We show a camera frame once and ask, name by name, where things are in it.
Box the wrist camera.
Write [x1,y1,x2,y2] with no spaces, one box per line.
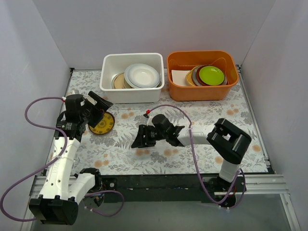
[65,94,84,116]
[152,114,172,132]

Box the woven bamboo round plate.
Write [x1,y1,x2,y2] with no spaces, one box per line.
[124,80,133,89]

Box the floral patterned table mat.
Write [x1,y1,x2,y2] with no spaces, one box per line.
[71,83,267,175]

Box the green plate in orange bin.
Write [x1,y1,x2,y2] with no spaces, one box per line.
[198,66,225,86]

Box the white paper in orange bin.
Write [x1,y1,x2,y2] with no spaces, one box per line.
[171,70,190,87]

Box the white plastic bin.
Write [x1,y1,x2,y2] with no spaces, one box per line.
[99,52,165,103]

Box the beige green floral plate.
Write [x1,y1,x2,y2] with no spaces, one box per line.
[123,78,130,89]

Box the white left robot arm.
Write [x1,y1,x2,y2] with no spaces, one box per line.
[29,91,113,225]

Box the white deep plate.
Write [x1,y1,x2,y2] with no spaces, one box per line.
[127,64,160,88]
[124,63,161,89]

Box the white watermelon pattern plate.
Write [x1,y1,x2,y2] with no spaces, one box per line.
[111,76,116,89]

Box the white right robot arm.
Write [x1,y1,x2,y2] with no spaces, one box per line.
[131,114,252,191]

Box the stack of plates in bin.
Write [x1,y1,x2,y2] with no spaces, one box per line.
[186,65,228,86]

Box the beige bird pattern plate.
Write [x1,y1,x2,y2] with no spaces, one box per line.
[114,73,125,89]

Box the orange plastic bin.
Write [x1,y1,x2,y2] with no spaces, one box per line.
[167,51,239,102]

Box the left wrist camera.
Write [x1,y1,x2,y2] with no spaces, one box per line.
[65,94,84,116]

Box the small white dark bowl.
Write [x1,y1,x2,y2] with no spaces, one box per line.
[70,90,80,95]

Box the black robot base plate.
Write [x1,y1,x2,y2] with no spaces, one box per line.
[74,174,250,204]

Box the small yellow black dish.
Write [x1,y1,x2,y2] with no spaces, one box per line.
[89,112,115,135]

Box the aluminium frame rail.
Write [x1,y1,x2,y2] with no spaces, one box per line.
[214,174,289,196]

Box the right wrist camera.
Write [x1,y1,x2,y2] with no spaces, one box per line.
[152,114,172,132]

